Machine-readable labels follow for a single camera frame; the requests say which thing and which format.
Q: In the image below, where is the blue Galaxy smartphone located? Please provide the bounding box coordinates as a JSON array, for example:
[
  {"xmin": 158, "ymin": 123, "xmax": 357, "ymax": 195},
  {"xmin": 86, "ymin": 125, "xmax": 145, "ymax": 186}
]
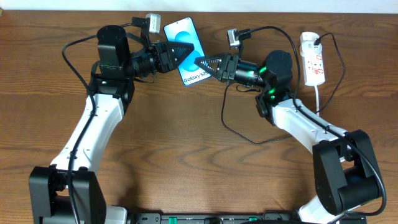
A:
[{"xmin": 163, "ymin": 16, "xmax": 213, "ymax": 87}]

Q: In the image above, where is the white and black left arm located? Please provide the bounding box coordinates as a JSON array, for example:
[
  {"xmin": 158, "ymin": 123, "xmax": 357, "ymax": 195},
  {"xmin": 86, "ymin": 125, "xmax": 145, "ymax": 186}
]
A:
[{"xmin": 29, "ymin": 24, "xmax": 194, "ymax": 223}]

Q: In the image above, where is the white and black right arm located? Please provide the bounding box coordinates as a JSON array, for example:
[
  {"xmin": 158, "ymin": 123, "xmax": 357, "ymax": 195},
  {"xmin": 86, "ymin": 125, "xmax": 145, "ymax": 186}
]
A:
[{"xmin": 195, "ymin": 50, "xmax": 386, "ymax": 223}]

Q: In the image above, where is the white charger adapter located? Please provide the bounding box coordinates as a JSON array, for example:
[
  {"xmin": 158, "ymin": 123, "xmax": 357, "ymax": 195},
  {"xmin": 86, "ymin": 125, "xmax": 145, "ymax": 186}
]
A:
[{"xmin": 300, "ymin": 40, "xmax": 323, "ymax": 57}]

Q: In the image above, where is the white power strip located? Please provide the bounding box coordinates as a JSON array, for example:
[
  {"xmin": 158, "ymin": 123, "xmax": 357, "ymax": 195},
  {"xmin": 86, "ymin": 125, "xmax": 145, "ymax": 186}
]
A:
[{"xmin": 300, "ymin": 32, "xmax": 325, "ymax": 86}]

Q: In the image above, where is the black charging cable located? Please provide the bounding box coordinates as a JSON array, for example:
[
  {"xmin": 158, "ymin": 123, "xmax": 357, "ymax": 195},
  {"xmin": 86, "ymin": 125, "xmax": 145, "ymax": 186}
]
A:
[{"xmin": 221, "ymin": 32, "xmax": 346, "ymax": 146}]

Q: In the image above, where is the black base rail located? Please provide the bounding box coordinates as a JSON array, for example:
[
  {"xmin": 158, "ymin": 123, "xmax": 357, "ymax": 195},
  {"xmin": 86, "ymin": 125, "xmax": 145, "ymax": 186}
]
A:
[{"xmin": 124, "ymin": 212, "xmax": 368, "ymax": 224}]

